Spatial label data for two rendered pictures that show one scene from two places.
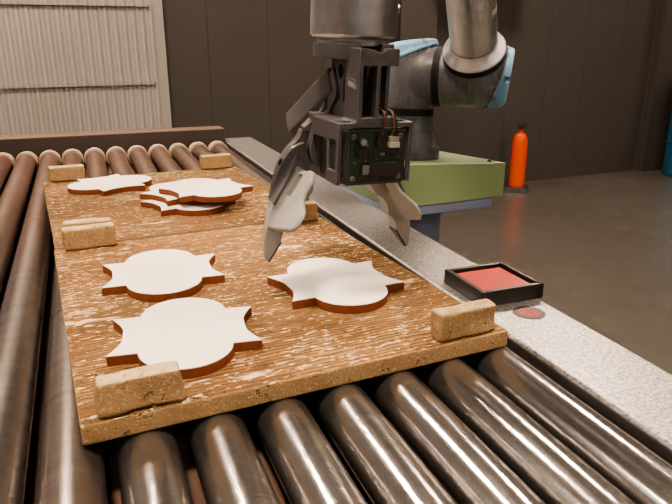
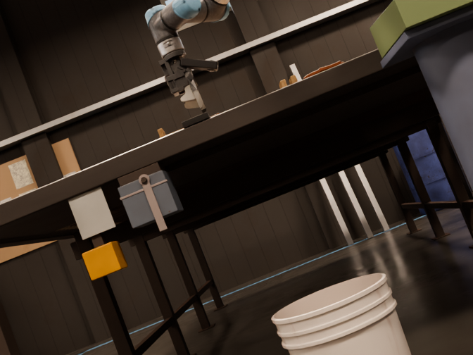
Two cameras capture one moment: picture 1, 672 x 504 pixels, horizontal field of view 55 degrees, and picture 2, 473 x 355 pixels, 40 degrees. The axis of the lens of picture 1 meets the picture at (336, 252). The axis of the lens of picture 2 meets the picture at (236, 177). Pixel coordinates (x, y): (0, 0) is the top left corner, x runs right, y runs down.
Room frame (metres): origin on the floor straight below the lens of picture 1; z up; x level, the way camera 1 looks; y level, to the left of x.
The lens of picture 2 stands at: (1.43, -1.78, 0.60)
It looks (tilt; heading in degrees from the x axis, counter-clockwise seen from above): 4 degrees up; 114
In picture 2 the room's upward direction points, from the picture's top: 22 degrees counter-clockwise
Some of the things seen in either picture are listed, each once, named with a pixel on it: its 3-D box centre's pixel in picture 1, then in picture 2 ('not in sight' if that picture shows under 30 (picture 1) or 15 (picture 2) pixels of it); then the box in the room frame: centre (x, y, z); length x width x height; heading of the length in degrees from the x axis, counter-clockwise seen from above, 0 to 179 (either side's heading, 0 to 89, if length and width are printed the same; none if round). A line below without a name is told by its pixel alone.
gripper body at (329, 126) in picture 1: (354, 114); (179, 74); (0.59, -0.02, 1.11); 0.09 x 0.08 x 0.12; 24
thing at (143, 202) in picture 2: not in sight; (151, 201); (0.47, -0.25, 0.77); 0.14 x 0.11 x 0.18; 21
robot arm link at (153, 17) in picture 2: not in sight; (162, 25); (0.59, -0.02, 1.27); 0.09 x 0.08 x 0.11; 161
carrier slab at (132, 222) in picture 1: (166, 201); not in sight; (1.01, 0.27, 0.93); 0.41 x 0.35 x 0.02; 25
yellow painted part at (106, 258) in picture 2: not in sight; (95, 234); (0.31, -0.32, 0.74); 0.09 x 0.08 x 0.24; 21
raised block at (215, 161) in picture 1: (215, 161); not in sight; (1.24, 0.23, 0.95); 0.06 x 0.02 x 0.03; 115
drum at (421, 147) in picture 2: not in sight; (430, 166); (0.35, 5.45, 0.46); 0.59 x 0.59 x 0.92
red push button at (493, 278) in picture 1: (492, 284); not in sight; (0.66, -0.17, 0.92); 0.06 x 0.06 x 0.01; 21
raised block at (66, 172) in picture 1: (67, 173); not in sight; (1.13, 0.47, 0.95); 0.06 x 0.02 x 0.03; 115
